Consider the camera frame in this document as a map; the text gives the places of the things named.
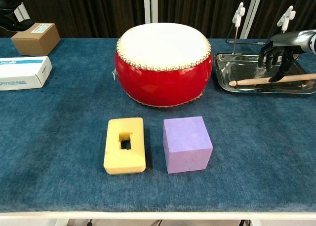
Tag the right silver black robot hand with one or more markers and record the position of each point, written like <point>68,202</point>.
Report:
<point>288,42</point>

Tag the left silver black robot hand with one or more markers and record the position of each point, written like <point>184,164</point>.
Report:
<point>7,13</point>

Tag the wooden drumstick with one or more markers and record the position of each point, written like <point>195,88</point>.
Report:
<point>247,82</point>

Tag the red drum with white skin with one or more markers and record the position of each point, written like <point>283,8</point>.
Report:
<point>160,85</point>

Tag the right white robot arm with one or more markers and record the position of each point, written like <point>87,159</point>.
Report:
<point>314,43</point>

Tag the brown cardboard box with label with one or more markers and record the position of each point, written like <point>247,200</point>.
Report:
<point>34,43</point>

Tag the stainless steel tray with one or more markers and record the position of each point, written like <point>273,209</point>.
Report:
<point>237,68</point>

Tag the white box with blue stripe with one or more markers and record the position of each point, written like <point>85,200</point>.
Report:
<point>22,73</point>

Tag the dark brown curtain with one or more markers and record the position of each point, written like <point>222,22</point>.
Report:
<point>98,13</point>

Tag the purple foam cube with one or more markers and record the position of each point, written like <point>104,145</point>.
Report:
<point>187,147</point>

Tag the blue velvet table mat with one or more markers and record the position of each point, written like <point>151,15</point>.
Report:
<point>61,161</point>

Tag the yellow sponge block with hole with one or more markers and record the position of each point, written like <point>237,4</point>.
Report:
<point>113,161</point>

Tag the white table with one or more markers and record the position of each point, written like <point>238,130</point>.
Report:
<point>158,215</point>

